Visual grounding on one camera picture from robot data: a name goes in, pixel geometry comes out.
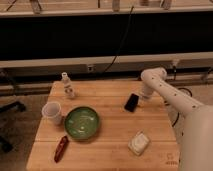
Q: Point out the green bowl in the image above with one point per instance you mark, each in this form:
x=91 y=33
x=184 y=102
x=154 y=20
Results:
x=82 y=123

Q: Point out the white cup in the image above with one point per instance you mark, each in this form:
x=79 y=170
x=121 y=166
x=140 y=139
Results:
x=52 y=111

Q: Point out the small clear bottle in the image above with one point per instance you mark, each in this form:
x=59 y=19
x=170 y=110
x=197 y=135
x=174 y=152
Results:
x=68 y=89

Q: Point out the red brown pen tool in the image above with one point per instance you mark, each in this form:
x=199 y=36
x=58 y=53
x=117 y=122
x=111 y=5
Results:
x=60 y=148

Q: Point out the black eraser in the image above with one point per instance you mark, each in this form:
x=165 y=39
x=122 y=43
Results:
x=132 y=102

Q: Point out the white wrapped square object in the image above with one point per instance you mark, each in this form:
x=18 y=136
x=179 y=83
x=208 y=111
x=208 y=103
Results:
x=139 y=143

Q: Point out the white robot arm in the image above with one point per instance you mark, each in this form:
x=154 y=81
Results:
x=196 y=149

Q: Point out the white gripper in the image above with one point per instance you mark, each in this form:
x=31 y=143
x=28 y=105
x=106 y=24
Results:
x=145 y=95

